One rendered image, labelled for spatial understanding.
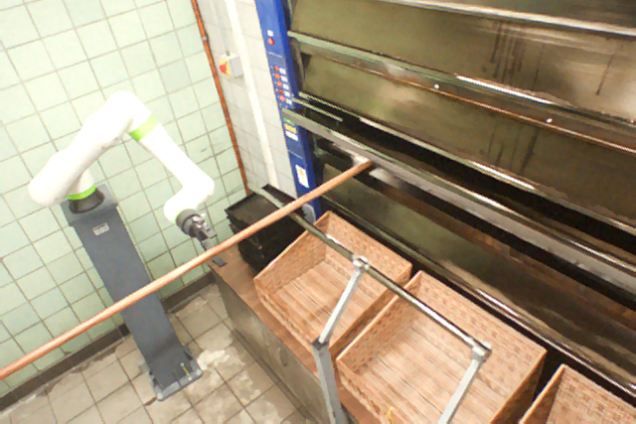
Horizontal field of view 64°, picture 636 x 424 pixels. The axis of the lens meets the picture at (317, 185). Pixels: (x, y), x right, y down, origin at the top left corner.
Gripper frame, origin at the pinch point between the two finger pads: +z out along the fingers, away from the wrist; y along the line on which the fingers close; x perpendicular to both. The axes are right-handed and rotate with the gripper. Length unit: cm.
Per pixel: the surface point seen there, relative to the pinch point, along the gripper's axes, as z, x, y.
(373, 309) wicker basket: 29, -43, 42
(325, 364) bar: 43, -10, 33
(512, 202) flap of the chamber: 74, -64, -22
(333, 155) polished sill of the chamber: -19, -68, 1
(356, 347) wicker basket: 35, -28, 46
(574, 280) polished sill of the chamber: 92, -69, 1
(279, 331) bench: -4, -15, 61
